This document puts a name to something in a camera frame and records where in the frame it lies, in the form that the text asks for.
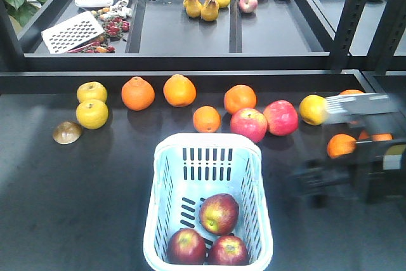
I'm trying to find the yellow pear rear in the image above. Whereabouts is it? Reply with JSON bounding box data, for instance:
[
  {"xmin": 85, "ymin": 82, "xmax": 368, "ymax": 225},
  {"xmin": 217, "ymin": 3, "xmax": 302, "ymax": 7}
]
[{"xmin": 77, "ymin": 81, "xmax": 107, "ymax": 103}]

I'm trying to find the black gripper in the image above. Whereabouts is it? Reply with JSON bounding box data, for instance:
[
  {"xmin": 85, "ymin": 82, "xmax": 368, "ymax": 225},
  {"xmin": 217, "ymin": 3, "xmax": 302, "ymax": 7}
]
[{"xmin": 287, "ymin": 93, "xmax": 405, "ymax": 203}]

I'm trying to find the red apple right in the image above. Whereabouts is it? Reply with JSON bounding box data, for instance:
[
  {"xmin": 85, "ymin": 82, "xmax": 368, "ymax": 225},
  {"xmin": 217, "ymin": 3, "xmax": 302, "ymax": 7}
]
[{"xmin": 263, "ymin": 100, "xmax": 298, "ymax": 136}]

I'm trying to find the yellow pear front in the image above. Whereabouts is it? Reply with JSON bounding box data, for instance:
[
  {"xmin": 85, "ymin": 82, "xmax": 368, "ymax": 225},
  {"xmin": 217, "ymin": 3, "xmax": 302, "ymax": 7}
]
[{"xmin": 75, "ymin": 99, "xmax": 108, "ymax": 129}]

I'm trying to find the light blue plastic basket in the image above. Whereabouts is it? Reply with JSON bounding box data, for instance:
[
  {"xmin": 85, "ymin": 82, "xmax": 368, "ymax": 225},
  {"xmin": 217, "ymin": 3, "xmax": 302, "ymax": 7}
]
[{"xmin": 143, "ymin": 133, "xmax": 273, "ymax": 270}]

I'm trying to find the pink apple on shelf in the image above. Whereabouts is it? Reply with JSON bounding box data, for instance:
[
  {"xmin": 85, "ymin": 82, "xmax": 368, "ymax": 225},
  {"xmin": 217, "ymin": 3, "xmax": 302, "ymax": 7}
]
[{"xmin": 239, "ymin": 0, "xmax": 258, "ymax": 13}]

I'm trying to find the black shelf upright post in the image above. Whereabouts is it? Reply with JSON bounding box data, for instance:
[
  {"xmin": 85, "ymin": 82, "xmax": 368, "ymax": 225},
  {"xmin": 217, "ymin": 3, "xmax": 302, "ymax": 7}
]
[{"xmin": 327, "ymin": 0, "xmax": 367, "ymax": 73}]

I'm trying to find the small orange left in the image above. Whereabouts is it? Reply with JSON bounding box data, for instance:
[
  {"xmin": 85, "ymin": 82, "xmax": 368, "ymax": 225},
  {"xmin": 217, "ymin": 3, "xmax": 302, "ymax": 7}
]
[{"xmin": 327, "ymin": 133, "xmax": 357, "ymax": 159}]

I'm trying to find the dark red apple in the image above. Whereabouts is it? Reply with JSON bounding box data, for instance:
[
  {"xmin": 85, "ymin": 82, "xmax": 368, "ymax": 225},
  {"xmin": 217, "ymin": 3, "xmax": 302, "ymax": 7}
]
[
  {"xmin": 167, "ymin": 228, "xmax": 206, "ymax": 265},
  {"xmin": 199, "ymin": 193, "xmax": 239, "ymax": 236},
  {"xmin": 207, "ymin": 235, "xmax": 249, "ymax": 265}
]

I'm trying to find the yellow pear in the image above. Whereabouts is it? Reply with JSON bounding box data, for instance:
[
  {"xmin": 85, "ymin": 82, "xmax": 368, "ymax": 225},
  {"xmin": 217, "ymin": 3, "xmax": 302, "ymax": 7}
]
[
  {"xmin": 77, "ymin": 81, "xmax": 107, "ymax": 103},
  {"xmin": 75, "ymin": 99, "xmax": 108, "ymax": 129}
]

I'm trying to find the small orange middle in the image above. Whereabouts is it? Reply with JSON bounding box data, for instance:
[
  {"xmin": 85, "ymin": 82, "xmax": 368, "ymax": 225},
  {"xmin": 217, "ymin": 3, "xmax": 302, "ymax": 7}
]
[{"xmin": 193, "ymin": 105, "xmax": 221, "ymax": 133}]

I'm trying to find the black wooden produce stand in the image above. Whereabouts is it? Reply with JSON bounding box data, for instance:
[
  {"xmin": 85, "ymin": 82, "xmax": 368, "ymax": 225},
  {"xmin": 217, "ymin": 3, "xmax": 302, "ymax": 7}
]
[{"xmin": 1, "ymin": 0, "xmax": 405, "ymax": 270}]

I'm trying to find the small orange right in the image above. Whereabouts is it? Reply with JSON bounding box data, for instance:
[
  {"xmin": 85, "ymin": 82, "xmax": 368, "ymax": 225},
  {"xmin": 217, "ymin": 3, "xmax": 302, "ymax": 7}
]
[{"xmin": 358, "ymin": 130, "xmax": 393, "ymax": 142}]

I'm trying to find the brown pear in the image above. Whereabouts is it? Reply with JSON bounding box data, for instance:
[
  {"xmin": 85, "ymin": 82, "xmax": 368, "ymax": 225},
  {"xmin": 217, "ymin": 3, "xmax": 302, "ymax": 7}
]
[{"xmin": 200, "ymin": 0, "xmax": 219, "ymax": 22}]

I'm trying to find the yellow orange fruit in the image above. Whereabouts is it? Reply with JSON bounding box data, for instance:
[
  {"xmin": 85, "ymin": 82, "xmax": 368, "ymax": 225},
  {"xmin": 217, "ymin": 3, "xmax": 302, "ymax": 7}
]
[{"xmin": 299, "ymin": 95, "xmax": 327, "ymax": 126}]

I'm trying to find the large orange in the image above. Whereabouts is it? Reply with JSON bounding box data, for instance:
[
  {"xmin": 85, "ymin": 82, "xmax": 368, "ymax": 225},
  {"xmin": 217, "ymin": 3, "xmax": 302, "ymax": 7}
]
[{"xmin": 163, "ymin": 74, "xmax": 197, "ymax": 107}]

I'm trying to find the knobbed orange right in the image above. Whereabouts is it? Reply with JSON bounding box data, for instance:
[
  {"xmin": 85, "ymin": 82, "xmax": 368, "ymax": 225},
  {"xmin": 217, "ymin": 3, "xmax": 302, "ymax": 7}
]
[{"xmin": 339, "ymin": 89, "xmax": 364, "ymax": 95}]

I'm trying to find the white perforated tray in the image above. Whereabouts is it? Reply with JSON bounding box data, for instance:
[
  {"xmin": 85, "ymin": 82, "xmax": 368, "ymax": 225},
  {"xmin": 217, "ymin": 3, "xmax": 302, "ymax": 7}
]
[{"xmin": 41, "ymin": 11, "xmax": 104, "ymax": 54}]

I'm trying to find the pink red apple left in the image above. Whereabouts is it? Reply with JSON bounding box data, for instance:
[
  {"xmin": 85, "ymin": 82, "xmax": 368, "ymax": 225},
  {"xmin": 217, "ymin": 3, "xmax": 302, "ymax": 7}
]
[{"xmin": 230, "ymin": 108, "xmax": 268, "ymax": 143}]

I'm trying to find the orange behind apples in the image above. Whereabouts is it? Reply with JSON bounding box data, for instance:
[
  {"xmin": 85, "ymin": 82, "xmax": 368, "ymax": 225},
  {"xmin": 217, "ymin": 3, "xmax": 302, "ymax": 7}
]
[{"xmin": 223, "ymin": 84, "xmax": 257, "ymax": 115}]

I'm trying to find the small orange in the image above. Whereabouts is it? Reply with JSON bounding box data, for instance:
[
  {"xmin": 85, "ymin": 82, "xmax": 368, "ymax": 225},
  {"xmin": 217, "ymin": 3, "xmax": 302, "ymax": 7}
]
[
  {"xmin": 327, "ymin": 133, "xmax": 357, "ymax": 159},
  {"xmin": 193, "ymin": 105, "xmax": 221, "ymax": 133},
  {"xmin": 358, "ymin": 130, "xmax": 393, "ymax": 142}
]

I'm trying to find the orange with knob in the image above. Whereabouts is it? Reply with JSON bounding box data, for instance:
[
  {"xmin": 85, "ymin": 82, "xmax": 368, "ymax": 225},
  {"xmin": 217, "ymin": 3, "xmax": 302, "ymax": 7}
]
[{"xmin": 121, "ymin": 76, "xmax": 155, "ymax": 111}]

